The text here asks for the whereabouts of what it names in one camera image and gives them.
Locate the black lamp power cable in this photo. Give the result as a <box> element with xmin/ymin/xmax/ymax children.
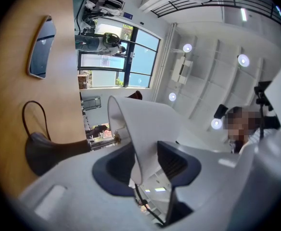
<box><xmin>22</xmin><ymin>101</ymin><xmax>52</xmax><ymax>141</ymax></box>

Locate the person's body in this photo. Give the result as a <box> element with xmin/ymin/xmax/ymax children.
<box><xmin>223</xmin><ymin>106</ymin><xmax>281</xmax><ymax>154</ymax></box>

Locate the black green backpack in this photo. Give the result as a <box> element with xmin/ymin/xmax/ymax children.
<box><xmin>103</xmin><ymin>32</ymin><xmax>121</xmax><ymax>47</ymax></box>

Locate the large glass entrance window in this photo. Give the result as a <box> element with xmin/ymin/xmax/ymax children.
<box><xmin>77</xmin><ymin>18</ymin><xmax>161</xmax><ymax>89</ymax></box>

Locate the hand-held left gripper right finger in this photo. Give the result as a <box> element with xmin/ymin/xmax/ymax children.
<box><xmin>157</xmin><ymin>141</ymin><xmax>248</xmax><ymax>213</ymax></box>

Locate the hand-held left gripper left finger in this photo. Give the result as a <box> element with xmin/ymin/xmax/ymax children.
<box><xmin>19</xmin><ymin>141</ymin><xmax>156</xmax><ymax>231</ymax></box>

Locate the black balcony railing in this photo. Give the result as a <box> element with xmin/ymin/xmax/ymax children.
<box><xmin>151</xmin><ymin>0</ymin><xmax>281</xmax><ymax>32</ymax></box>

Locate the dark screen smartphone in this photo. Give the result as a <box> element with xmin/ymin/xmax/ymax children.
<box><xmin>26</xmin><ymin>14</ymin><xmax>57</xmax><ymax>79</ymax></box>

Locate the white table lamp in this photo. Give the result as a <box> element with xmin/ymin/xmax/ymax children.
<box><xmin>26</xmin><ymin>95</ymin><xmax>182</xmax><ymax>186</ymax></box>

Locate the white ceiling air conditioner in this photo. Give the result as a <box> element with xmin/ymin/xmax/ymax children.
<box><xmin>171</xmin><ymin>58</ymin><xmax>194</xmax><ymax>84</ymax></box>

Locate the wooden planter box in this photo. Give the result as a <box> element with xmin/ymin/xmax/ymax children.
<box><xmin>77</xmin><ymin>74</ymin><xmax>88</xmax><ymax>89</ymax></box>

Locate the clothes rack with garments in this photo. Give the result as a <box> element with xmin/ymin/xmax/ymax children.
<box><xmin>84</xmin><ymin>0</ymin><xmax>124</xmax><ymax>19</ymax></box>

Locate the black head-worn camera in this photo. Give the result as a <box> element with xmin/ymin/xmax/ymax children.
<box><xmin>214</xmin><ymin>104</ymin><xmax>229</xmax><ymax>119</ymax></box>

